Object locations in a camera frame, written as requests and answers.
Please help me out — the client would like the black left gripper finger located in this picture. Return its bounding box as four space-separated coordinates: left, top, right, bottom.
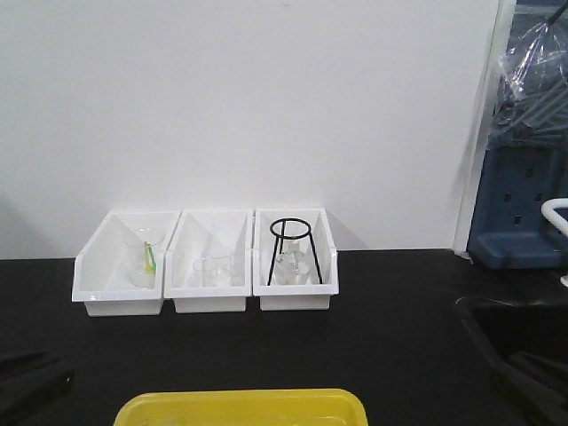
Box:
1 351 75 411

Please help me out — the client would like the clear beaker with green stick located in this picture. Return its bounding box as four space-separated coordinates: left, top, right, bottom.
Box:
123 228 164 289

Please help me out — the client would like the clear beaker in middle bin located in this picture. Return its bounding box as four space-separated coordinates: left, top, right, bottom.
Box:
193 249 233 288

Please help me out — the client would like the clear plastic bag of pegs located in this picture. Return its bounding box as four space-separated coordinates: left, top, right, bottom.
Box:
487 4 567 150

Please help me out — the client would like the white right storage bin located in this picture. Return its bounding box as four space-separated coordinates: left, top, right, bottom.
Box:
252 208 340 312

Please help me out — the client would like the white storage bin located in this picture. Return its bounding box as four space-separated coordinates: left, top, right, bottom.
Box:
72 210 181 317
163 209 254 313
252 208 340 312

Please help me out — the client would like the black wire tripod stand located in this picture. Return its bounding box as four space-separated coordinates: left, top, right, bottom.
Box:
266 217 323 286

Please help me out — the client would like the white left storage bin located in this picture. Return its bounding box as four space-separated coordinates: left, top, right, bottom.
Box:
72 210 181 317

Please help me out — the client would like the clear flask under tripod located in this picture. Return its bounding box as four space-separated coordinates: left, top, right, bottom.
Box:
273 241 311 286

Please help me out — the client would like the blue-grey pegboard drying rack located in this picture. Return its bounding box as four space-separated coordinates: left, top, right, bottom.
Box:
467 1 567 269

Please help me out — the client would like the black lab sink basin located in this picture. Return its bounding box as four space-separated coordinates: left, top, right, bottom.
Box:
454 297 567 425

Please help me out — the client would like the white gooseneck lab faucet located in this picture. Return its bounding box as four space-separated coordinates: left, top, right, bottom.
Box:
540 198 568 285

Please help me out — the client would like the white middle storage bin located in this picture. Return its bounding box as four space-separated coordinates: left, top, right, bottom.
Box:
163 209 254 313

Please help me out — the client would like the yellow plastic tray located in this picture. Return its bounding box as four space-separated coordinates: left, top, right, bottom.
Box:
114 389 368 425

